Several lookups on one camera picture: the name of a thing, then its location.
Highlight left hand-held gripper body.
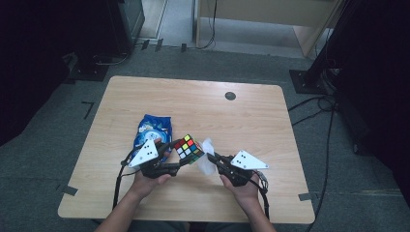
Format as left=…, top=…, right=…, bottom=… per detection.
left=128, top=138, right=172, bottom=180

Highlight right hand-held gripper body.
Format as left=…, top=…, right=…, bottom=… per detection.
left=221, top=150, right=270, bottom=188

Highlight white wet wipe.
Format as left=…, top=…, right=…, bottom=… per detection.
left=196, top=137, right=218, bottom=177

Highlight multicoloured puzzle cube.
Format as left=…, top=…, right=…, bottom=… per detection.
left=173, top=133, right=206, bottom=165

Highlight blue wet wipes packet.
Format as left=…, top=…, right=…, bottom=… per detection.
left=132, top=113, right=173, bottom=153

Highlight person's right hand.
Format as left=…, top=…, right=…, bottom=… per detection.
left=220, top=172, right=263, bottom=211

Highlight person's left hand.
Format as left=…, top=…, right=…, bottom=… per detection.
left=129, top=138, right=172, bottom=201

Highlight black floor stand base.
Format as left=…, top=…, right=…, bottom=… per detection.
left=67, top=52, right=111, bottom=82

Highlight black metal stand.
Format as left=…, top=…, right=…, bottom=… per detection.
left=288, top=0, right=356, bottom=96

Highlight black cabinet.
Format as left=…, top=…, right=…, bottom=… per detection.
left=105, top=0, right=146, bottom=56

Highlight dark curtain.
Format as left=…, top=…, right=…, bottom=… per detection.
left=335, top=0, right=410, bottom=209
left=0, top=0, right=112, bottom=147

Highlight light wooden furniture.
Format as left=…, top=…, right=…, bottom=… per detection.
left=192, top=0, right=343, bottom=60

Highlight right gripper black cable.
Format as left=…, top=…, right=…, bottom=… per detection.
left=248, top=170, right=271, bottom=220

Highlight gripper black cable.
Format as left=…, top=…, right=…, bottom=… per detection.
left=248, top=170, right=271, bottom=220
left=111, top=148, right=140, bottom=211

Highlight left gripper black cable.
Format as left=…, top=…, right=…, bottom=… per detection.
left=111, top=148, right=140, bottom=211

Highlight long black floor cable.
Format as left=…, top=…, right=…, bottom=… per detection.
left=304, top=102, right=337, bottom=232

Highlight coiled black floor cables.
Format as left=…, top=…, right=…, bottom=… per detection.
left=287, top=94, right=338, bottom=127

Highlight hanging black cable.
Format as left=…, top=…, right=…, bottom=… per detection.
left=196, top=0, right=218, bottom=51

